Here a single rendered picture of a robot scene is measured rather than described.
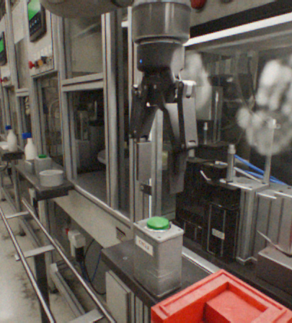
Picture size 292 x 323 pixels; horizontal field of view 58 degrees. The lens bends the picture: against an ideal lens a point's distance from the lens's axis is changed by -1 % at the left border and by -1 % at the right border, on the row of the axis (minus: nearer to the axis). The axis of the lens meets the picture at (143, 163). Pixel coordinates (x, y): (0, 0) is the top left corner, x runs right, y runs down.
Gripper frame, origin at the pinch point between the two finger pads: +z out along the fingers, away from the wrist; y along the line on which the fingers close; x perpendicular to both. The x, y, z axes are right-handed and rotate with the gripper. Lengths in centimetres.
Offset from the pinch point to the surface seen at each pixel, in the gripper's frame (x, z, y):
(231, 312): -1.0, 17.9, -16.1
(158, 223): 0.6, 9.4, -0.8
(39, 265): 13, 37, 41
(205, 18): -9.4, -25.7, -0.3
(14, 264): 4, 114, 173
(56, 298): -11, 114, 118
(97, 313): 8.5, 32.5, 9.4
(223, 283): -3.6, 16.5, -12.4
